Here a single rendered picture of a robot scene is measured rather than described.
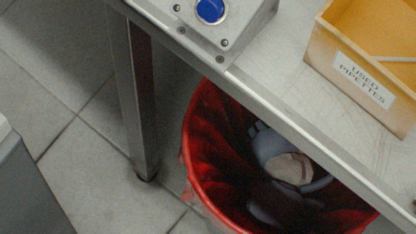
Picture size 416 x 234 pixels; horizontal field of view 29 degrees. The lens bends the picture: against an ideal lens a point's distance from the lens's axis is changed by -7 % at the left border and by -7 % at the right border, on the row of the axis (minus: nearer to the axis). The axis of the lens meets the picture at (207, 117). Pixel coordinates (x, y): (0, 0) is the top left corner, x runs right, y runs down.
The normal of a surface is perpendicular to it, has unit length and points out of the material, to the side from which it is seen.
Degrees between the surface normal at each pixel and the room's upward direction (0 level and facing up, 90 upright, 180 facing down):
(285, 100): 0
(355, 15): 0
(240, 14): 30
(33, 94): 0
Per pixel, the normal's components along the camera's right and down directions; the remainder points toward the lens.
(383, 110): -0.64, 0.72
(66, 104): 0.04, -0.33
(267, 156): 0.13, 0.27
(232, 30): -0.29, 0.08
